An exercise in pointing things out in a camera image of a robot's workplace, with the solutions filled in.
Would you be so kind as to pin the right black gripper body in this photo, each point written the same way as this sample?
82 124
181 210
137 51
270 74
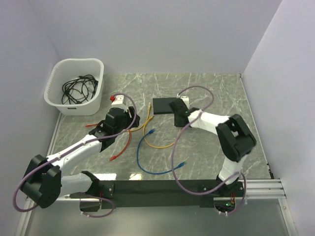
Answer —
176 123

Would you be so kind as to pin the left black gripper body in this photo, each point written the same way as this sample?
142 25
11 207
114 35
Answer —
127 119

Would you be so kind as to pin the black network switch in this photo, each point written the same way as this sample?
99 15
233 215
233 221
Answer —
161 105

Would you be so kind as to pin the yellow ethernet cable long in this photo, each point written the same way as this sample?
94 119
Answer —
147 142

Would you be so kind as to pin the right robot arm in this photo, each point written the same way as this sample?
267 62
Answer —
235 137

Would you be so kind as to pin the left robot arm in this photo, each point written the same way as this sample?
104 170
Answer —
45 180

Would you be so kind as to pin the white plastic basket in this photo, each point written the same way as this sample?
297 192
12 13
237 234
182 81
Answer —
75 86

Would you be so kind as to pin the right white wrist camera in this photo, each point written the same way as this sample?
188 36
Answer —
185 99

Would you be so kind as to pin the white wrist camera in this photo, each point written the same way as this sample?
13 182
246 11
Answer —
118 101
185 99

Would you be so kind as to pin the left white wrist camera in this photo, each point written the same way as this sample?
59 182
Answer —
118 101

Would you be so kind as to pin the yellow ethernet cable short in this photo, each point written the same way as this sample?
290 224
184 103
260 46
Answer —
142 124

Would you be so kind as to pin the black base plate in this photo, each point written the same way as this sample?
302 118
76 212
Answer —
155 193

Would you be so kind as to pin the aluminium rail frame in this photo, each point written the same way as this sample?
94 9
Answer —
262 189

